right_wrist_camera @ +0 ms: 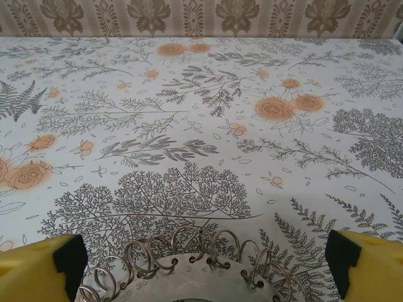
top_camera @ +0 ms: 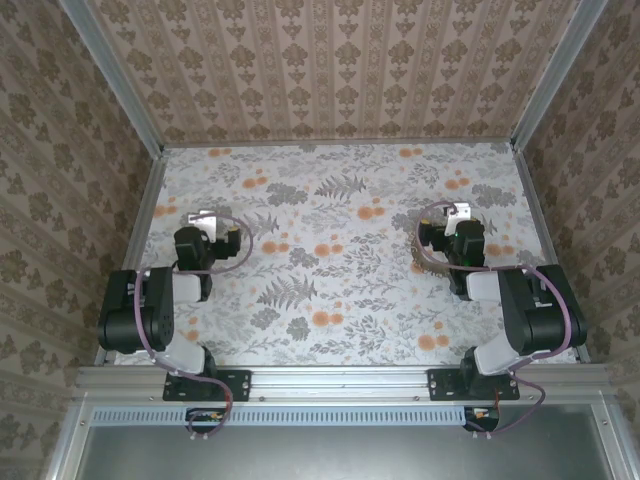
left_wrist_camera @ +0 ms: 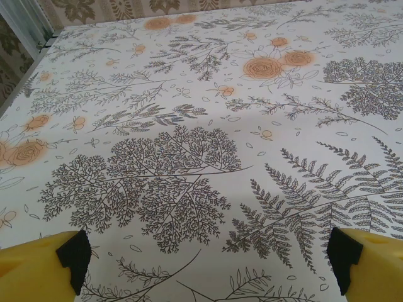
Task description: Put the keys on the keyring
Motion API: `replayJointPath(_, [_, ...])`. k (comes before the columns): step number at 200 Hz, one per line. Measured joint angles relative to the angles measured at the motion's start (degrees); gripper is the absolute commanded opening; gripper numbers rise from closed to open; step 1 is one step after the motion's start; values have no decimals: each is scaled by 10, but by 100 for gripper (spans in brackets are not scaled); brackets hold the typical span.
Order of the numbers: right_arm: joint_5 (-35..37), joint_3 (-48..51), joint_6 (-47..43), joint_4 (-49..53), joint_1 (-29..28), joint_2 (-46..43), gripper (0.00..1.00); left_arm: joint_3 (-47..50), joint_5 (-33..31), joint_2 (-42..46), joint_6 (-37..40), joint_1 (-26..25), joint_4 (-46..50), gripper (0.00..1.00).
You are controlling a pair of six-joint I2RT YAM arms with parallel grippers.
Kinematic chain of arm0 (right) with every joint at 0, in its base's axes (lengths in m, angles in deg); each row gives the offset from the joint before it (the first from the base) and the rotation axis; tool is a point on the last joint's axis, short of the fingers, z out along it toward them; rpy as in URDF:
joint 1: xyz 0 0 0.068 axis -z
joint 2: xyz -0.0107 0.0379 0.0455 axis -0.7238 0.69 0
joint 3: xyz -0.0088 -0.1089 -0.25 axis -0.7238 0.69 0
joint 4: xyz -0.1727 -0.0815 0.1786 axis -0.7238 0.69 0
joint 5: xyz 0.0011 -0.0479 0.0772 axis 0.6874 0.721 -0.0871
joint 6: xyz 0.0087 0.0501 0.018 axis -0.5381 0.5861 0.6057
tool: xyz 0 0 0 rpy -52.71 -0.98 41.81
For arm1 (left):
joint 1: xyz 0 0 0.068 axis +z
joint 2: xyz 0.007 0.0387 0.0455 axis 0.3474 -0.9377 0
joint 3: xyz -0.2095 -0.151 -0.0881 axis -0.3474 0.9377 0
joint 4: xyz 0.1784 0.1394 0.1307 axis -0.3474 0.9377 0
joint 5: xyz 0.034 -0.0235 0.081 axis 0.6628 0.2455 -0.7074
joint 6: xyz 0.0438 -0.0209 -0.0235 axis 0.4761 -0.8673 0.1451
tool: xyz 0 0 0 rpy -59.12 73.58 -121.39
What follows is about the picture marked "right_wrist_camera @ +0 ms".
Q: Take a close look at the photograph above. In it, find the numbered metal key ring disc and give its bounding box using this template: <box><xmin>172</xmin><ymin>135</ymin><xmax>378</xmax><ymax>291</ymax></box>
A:
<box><xmin>121</xmin><ymin>254</ymin><xmax>286</xmax><ymax>302</ymax></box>

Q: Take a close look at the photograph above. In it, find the silver split key ring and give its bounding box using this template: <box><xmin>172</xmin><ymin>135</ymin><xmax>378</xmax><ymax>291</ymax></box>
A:
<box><xmin>94</xmin><ymin>256</ymin><xmax>128</xmax><ymax>293</ymax></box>
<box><xmin>239</xmin><ymin>240</ymin><xmax>264</xmax><ymax>271</ymax></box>
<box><xmin>201</xmin><ymin>228</ymin><xmax>240</xmax><ymax>265</ymax></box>
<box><xmin>125</xmin><ymin>240</ymin><xmax>152</xmax><ymax>279</ymax></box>
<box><xmin>78</xmin><ymin>284</ymin><xmax>103</xmax><ymax>302</ymax></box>
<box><xmin>251</xmin><ymin>248</ymin><xmax>275</xmax><ymax>286</ymax></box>
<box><xmin>146</xmin><ymin>235</ymin><xmax>174</xmax><ymax>271</ymax></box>
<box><xmin>172</xmin><ymin>226</ymin><xmax>205</xmax><ymax>264</ymax></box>
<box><xmin>276</xmin><ymin>276</ymin><xmax>305</xmax><ymax>302</ymax></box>

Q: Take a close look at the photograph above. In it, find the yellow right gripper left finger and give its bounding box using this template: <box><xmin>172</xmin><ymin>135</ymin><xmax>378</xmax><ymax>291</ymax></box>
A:
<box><xmin>0</xmin><ymin>234</ymin><xmax>89</xmax><ymax>302</ymax></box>

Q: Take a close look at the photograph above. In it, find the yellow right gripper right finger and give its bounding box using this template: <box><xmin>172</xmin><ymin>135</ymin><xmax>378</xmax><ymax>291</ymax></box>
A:
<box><xmin>325</xmin><ymin>229</ymin><xmax>403</xmax><ymax>302</ymax></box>

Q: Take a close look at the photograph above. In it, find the floral table cover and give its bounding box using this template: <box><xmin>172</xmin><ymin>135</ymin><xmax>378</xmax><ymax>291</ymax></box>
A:
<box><xmin>0</xmin><ymin>36</ymin><xmax>403</xmax><ymax>302</ymax></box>

